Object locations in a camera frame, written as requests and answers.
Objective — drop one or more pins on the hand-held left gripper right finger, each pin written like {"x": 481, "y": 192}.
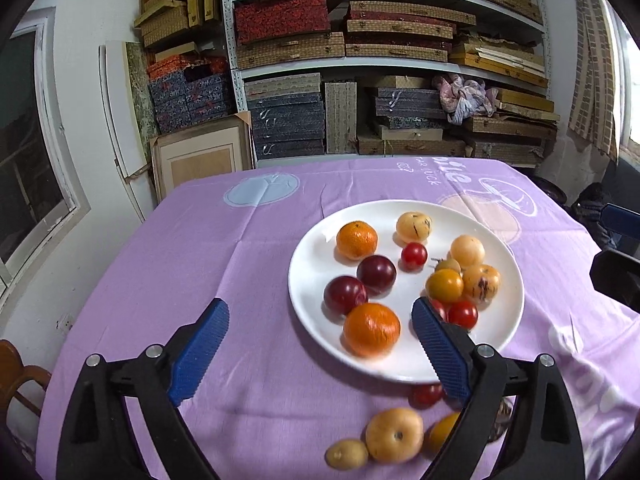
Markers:
{"x": 440, "y": 350}

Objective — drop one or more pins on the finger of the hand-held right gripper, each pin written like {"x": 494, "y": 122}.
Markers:
{"x": 622, "y": 220}
{"x": 615, "y": 275}

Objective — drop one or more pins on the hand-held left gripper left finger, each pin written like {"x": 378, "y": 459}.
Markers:
{"x": 200, "y": 350}

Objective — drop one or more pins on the large orange tomato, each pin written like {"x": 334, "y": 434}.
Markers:
{"x": 444, "y": 286}

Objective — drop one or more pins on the orange mandarin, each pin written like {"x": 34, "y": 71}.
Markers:
{"x": 356, "y": 240}
{"x": 371, "y": 330}

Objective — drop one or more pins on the pale yellow striped pepino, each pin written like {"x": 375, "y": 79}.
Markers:
{"x": 482, "y": 284}

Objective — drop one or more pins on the small brown longan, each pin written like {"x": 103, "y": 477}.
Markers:
{"x": 448, "y": 264}

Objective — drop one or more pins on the dark red cherry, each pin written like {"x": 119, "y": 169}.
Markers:
{"x": 376, "y": 273}

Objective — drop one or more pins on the pale cream round fruit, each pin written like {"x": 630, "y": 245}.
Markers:
{"x": 467, "y": 250}

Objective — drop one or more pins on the large dark red plum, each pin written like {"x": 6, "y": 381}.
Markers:
{"x": 345, "y": 294}

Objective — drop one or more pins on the small yellow potato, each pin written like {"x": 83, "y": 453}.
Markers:
{"x": 414, "y": 227}

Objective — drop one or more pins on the white oval plate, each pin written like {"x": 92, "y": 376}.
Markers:
{"x": 325, "y": 260}

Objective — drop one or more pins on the small yellow tomato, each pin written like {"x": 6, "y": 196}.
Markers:
{"x": 440, "y": 432}

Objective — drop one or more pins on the purple printed tablecloth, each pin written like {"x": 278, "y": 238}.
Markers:
{"x": 225, "y": 260}

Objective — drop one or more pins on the yellow orange persimmon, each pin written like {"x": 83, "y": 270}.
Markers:
{"x": 394, "y": 435}

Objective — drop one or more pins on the beige checkered curtain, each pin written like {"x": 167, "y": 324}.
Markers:
{"x": 595, "y": 85}

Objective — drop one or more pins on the pale yellow oval fruit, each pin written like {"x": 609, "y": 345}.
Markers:
{"x": 346, "y": 454}

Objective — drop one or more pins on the brown wooden chair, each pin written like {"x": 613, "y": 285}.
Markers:
{"x": 10, "y": 365}

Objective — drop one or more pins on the framed picture in cardboard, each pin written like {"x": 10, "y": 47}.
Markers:
{"x": 202, "y": 157}

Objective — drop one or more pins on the plastic bag of cloth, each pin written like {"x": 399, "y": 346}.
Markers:
{"x": 462, "y": 95}

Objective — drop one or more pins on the stack of yellow wooden frames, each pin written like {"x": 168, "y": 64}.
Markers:
{"x": 500, "y": 57}

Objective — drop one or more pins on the stack of dark grey boxes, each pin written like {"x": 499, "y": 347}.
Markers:
{"x": 287, "y": 125}

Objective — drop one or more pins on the dark boxes with ribbon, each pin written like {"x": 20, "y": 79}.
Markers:
{"x": 407, "y": 105}

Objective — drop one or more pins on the white framed window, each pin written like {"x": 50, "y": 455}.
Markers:
{"x": 25, "y": 170}

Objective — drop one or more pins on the stack of blue floral boxes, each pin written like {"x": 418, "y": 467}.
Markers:
{"x": 190, "y": 97}

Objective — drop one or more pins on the upright woven straw boxes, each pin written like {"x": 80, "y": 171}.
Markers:
{"x": 341, "y": 117}

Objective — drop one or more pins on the white leaning board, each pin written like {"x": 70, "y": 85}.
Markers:
{"x": 117, "y": 110}

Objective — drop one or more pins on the green marbled panel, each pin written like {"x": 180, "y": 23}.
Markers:
{"x": 140, "y": 90}

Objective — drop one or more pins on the grey metal shelving unit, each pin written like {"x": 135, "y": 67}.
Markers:
{"x": 390, "y": 65}

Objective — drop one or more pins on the shelf of stacked boxes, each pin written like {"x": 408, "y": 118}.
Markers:
{"x": 290, "y": 50}

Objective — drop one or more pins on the large red patterned box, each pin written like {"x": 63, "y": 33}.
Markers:
{"x": 282, "y": 17}

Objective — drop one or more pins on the white wall socket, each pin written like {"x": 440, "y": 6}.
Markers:
{"x": 65, "y": 321}

